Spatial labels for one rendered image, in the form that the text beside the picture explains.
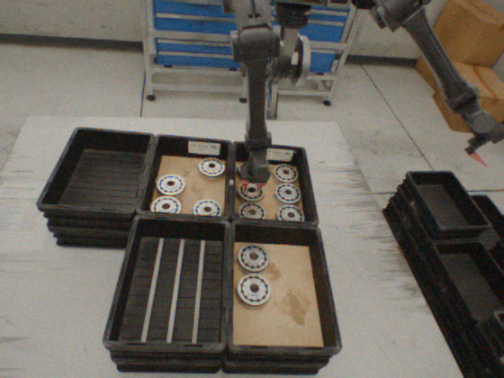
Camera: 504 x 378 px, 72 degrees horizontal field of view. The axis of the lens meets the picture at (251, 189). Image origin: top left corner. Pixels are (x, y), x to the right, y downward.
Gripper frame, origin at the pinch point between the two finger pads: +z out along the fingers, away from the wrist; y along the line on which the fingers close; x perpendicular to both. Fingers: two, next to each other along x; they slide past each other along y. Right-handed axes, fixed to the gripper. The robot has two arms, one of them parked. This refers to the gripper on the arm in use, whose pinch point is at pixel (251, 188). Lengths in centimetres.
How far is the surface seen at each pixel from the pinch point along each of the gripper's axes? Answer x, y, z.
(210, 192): 2.0, -15.3, 4.0
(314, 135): 53, 44, 18
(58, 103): 175, -127, 87
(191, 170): 13.7, -22.1, 4.0
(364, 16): 274, 165, 40
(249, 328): -50, -7, 4
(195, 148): 20.9, -20.1, -1.5
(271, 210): -7.4, 7.0, 4.3
